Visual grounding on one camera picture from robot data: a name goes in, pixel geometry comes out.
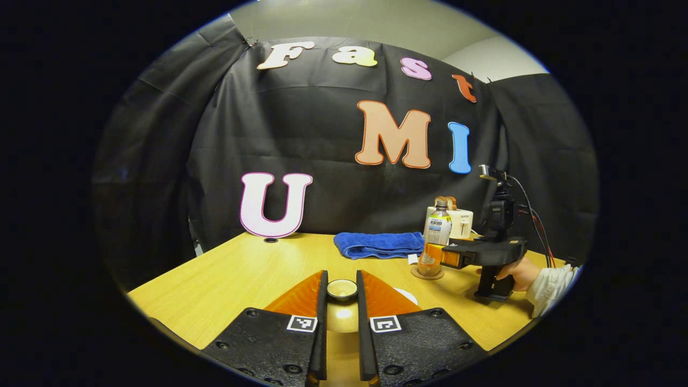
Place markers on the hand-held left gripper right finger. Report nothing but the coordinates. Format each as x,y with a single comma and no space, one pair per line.
363,333

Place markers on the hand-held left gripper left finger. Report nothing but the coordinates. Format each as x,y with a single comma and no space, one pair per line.
322,333

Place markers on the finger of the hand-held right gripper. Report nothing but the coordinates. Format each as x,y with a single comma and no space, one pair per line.
446,255

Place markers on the cream teacup lid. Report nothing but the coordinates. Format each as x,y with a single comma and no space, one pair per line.
342,318

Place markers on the round wooden coaster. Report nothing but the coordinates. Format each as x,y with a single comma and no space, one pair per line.
428,275

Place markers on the clear water bottle white label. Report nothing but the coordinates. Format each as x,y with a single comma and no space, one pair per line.
438,228

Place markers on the white teacup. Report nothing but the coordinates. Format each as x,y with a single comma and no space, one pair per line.
407,295

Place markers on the cream toaster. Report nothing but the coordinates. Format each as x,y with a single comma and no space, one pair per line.
462,223

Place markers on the toast slices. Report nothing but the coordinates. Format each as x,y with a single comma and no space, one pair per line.
452,202

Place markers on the folded blue towel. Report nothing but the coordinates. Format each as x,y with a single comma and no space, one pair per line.
379,244

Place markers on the black backdrop cloth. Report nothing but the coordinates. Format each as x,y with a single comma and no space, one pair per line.
322,140

